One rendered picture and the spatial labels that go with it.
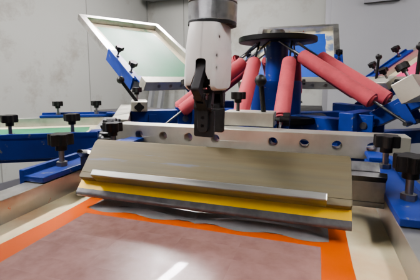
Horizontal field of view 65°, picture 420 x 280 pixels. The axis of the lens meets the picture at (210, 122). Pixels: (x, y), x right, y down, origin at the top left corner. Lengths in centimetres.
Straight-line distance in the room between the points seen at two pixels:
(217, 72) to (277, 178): 17
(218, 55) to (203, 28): 4
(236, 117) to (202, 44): 37
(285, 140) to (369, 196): 28
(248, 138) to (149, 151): 30
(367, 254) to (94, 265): 31
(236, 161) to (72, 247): 24
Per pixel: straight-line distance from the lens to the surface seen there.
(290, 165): 47
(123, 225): 50
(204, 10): 50
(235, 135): 77
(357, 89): 112
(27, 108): 416
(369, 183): 52
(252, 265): 40
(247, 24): 472
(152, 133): 85
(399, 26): 428
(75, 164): 67
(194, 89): 46
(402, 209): 47
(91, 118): 154
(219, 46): 49
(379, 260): 45
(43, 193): 61
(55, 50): 438
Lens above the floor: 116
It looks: 8 degrees down
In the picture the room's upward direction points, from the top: straight up
